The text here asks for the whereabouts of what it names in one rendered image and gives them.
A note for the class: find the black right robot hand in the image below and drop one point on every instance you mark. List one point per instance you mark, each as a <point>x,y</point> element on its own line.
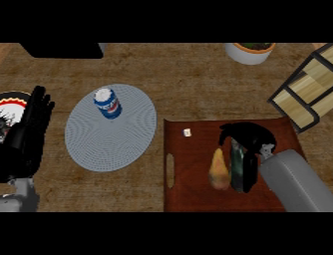
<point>250,136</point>

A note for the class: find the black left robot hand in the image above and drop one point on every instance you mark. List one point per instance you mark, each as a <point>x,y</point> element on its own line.
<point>24,139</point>

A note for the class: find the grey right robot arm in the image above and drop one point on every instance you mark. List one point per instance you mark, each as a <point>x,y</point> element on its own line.
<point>291,179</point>

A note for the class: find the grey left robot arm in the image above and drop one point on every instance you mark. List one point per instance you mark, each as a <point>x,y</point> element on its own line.
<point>12,197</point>

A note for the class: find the dark green eggplant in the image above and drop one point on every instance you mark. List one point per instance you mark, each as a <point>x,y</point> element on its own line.
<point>237,169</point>

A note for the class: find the brown wooden tray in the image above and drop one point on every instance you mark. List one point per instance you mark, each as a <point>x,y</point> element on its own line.
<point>223,166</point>

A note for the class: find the tiered shelf with wooden boards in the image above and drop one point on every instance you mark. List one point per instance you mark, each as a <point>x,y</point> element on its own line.
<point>313,88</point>

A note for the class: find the orange yellow squash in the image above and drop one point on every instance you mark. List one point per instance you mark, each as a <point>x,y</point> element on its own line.
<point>219,172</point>

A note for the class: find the small white tag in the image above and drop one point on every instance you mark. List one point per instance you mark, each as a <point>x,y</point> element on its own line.
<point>186,132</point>

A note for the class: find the grey round placemat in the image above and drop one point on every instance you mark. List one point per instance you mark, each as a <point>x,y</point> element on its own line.
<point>109,127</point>

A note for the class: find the blue and white can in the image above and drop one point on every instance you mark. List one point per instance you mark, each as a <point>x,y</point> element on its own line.
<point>106,103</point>

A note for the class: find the white plant pot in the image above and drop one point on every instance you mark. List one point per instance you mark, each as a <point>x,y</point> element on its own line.
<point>248,53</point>

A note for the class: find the black appliance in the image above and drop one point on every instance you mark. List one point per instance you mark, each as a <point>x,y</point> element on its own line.
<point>64,50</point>

